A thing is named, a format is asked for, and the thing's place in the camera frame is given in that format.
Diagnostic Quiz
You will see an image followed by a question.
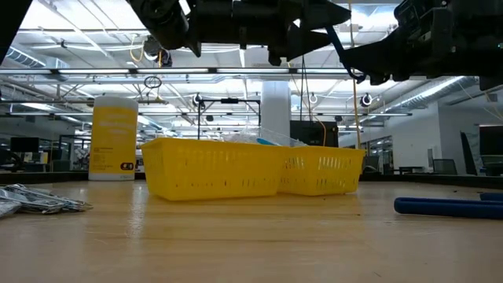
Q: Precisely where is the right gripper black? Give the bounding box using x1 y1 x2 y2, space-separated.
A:
343 0 465 86

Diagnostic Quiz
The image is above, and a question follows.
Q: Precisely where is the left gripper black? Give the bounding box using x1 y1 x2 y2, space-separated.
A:
184 0 352 66

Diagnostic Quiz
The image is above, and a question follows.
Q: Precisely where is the green white bagged toothbrush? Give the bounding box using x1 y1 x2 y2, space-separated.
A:
239 124 308 148

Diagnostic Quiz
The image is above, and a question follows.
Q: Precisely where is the yellow slotted plastic basket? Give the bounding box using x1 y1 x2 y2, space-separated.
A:
140 137 285 202
277 145 367 197

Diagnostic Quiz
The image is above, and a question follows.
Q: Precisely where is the packaged silver nail clipper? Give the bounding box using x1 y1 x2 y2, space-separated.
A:
6 183 94 212
0 187 68 215
0 198 23 219

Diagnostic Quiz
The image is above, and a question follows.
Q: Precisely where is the white building column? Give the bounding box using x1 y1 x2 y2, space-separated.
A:
260 80 292 139

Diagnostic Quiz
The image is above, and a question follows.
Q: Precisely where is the black screen on stand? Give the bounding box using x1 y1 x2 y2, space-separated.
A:
289 119 340 148

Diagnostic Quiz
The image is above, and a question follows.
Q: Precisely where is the grey office chair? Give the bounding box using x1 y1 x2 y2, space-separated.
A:
431 158 459 176

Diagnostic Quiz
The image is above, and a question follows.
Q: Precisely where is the dark leaning panel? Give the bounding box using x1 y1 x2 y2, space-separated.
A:
460 131 485 177

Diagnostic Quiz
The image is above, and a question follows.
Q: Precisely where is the black desk monitor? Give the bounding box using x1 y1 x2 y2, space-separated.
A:
10 136 40 153
478 124 503 156

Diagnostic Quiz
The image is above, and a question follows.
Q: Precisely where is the long ceiling light bar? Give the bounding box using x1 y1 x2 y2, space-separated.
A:
7 112 413 117
0 67 366 75

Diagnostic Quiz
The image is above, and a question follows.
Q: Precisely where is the yellow wipes canister white lid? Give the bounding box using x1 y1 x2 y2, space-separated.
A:
88 96 139 182

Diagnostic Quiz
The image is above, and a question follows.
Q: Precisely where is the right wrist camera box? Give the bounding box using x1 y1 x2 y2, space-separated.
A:
394 0 435 31

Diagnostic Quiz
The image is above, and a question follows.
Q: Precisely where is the silver ceiling air duct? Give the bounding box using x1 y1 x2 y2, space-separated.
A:
0 42 71 82
387 76 480 113

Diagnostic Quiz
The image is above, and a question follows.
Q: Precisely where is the yellow hanging cable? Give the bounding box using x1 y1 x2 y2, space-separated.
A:
347 0 362 149

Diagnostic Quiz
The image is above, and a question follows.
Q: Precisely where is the black metal frame stand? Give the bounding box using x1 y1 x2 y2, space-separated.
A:
196 97 263 141

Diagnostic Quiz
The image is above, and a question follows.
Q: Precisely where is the black ceiling cable reel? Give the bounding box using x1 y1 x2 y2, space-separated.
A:
143 35 174 68

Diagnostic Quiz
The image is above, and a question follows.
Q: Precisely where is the black hanging cable loop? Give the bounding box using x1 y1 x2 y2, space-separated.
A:
143 75 163 90

